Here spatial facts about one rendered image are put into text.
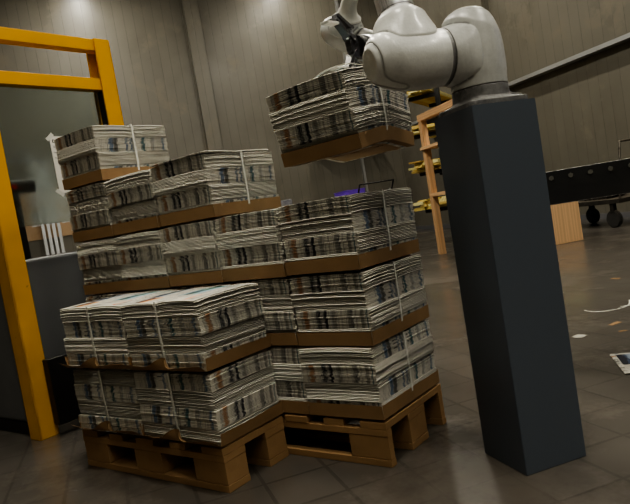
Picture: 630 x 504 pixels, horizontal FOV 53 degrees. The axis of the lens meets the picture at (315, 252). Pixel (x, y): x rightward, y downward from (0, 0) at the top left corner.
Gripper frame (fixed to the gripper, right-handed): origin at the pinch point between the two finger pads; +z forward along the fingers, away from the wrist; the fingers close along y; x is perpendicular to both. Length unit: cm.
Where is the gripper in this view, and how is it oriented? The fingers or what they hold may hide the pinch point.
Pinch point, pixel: (330, 44)
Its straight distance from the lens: 207.1
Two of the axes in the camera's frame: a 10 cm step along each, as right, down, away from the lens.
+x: -8.1, 1.2, 5.8
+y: 2.2, 9.7, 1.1
